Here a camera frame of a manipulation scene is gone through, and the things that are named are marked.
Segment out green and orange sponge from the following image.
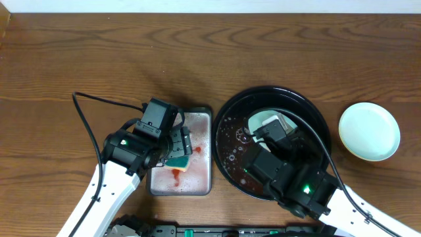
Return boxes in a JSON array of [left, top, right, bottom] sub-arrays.
[[164, 155, 190, 172]]

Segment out mint plate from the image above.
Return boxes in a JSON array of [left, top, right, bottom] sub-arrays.
[[247, 109, 297, 152], [338, 102, 401, 162]]

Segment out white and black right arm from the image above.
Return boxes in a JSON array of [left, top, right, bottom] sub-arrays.
[[243, 127, 420, 236]]

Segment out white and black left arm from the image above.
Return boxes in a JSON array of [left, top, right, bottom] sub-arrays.
[[58, 126, 192, 236]]

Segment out black rectangular soapy water tray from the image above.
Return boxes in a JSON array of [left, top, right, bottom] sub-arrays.
[[147, 107, 212, 196]]

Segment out round black tray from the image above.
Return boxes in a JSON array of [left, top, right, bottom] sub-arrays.
[[212, 86, 332, 200]]

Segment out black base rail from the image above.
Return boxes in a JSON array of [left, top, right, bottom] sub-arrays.
[[105, 214, 330, 237]]

